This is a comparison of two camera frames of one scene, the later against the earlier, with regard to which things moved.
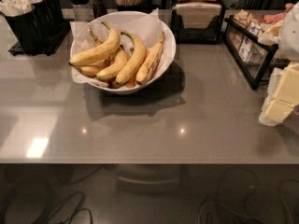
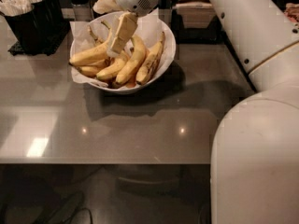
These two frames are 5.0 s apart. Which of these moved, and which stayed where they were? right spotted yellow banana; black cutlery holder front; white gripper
Moved: white gripper
Stayed: right spotted yellow banana; black cutlery holder front
